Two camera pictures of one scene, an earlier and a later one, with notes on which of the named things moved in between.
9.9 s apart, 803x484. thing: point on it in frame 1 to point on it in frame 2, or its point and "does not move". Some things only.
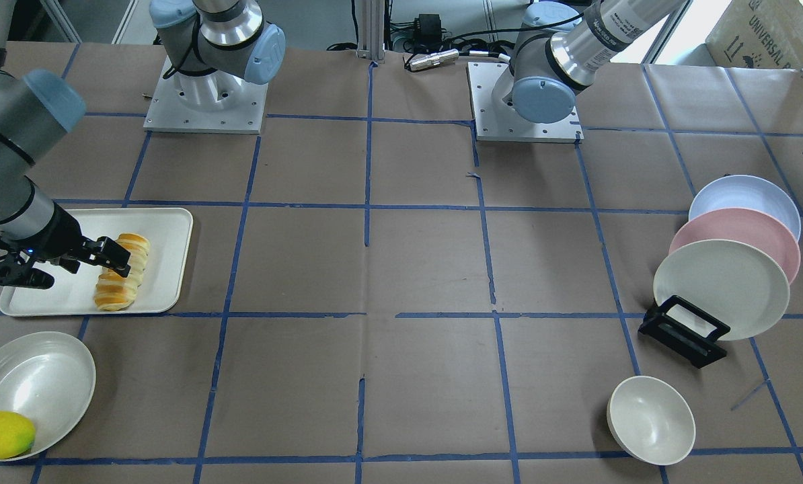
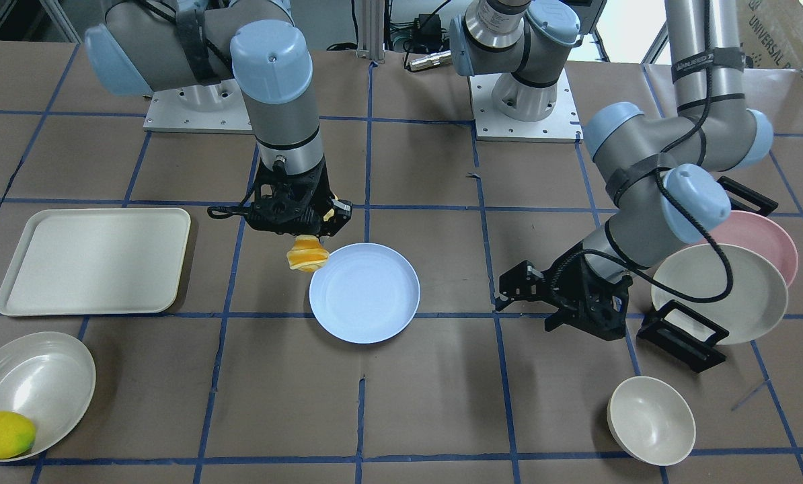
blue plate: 752,193 to 364,293
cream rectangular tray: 168,231 does not move
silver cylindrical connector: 433,59 does not move
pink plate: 744,225 does not move
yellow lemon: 2,435 does not move
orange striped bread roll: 114,292 to 308,254
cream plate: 732,281 does not move
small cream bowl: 650,420 does not move
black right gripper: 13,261 to 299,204
